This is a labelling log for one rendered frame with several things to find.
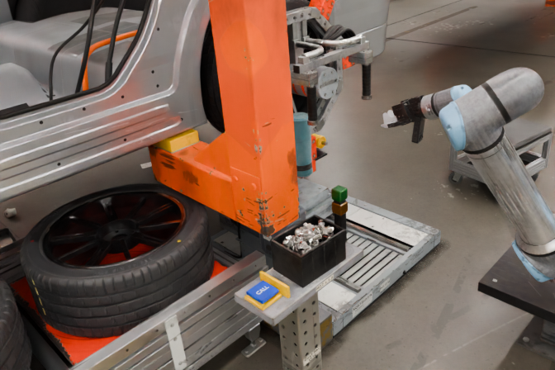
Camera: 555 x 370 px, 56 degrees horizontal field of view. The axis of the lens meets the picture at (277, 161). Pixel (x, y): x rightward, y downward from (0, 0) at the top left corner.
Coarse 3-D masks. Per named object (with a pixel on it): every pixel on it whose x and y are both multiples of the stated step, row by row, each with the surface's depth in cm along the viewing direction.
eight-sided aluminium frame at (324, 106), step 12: (288, 12) 207; (300, 12) 206; (312, 12) 210; (288, 24) 203; (312, 24) 219; (324, 24) 219; (336, 48) 227; (336, 60) 230; (336, 96) 236; (324, 108) 234; (324, 120) 234; (312, 132) 230
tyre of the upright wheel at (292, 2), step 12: (288, 0) 211; (300, 0) 215; (204, 48) 208; (204, 60) 208; (204, 72) 208; (216, 72) 203; (204, 84) 210; (216, 84) 204; (204, 96) 213; (216, 96) 207; (204, 108) 219; (216, 108) 212; (216, 120) 219
